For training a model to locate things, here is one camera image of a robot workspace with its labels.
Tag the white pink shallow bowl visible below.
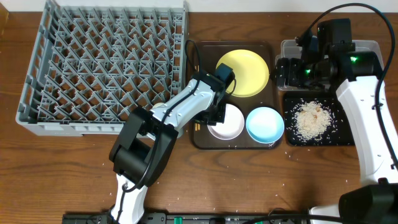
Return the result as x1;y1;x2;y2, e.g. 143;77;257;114
208;104;244;141

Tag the rice leftovers pile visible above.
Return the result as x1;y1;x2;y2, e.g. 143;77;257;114
286;99;336;143

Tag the light blue bowl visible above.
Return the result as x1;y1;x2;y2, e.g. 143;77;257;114
246;107;285;144

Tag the pale green plastic cup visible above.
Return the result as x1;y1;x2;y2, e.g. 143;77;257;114
152;103;164;109

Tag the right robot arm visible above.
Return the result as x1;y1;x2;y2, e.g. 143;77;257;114
274;51;397;223

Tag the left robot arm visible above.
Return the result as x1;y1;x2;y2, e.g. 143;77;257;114
109;72;235;223

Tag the dark brown serving tray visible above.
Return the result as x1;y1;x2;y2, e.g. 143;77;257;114
189;40;280;150

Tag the yellow round plate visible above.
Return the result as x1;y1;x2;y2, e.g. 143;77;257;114
216;49;269;98

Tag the clear plastic bin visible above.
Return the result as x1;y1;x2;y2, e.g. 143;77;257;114
275;39;384;91

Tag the black rectangular tray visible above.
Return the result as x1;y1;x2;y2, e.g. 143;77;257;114
282;91;354;146

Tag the grey plastic dish rack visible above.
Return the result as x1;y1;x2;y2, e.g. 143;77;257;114
16;1;188;136

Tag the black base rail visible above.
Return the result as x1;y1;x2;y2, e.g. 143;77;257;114
62;212;312;224

